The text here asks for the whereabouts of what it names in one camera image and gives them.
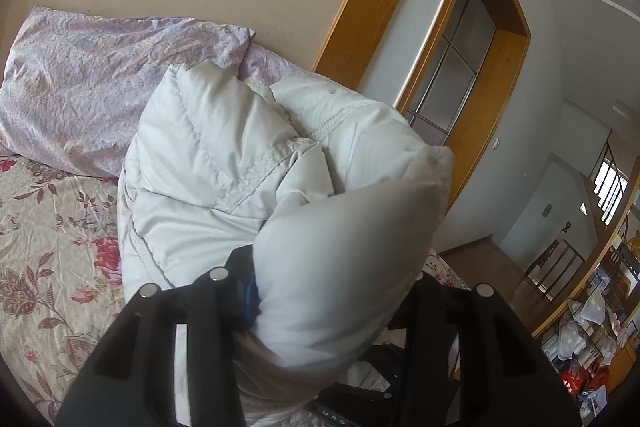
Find bright barred window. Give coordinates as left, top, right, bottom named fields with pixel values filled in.
left=590, top=142, right=630, bottom=226

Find floral bedsheet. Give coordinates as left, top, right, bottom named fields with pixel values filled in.
left=0, top=142, right=472, bottom=427

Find large lilac crinkled pillow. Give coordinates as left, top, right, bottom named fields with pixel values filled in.
left=0, top=5, right=256, bottom=178

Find dark wooden chair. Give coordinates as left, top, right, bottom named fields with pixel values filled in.
left=524, top=222, right=586, bottom=304

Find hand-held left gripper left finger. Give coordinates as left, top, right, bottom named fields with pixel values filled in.
left=57, top=247, right=261, bottom=427

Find beige puffer jacket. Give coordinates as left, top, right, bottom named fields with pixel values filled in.
left=117, top=59, right=456, bottom=427

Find red plastic bag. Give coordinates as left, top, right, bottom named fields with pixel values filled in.
left=560, top=368, right=610, bottom=404

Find cluttered wooden counter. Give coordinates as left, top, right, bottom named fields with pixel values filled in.
left=530, top=187, right=640, bottom=410

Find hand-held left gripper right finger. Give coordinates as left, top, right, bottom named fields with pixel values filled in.
left=390, top=272, right=581, bottom=427

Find white plastic bag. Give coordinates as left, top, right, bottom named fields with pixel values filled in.
left=575, top=292, right=608, bottom=327

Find wooden door frame glass panes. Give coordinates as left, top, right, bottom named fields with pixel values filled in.
left=394, top=0, right=532, bottom=214

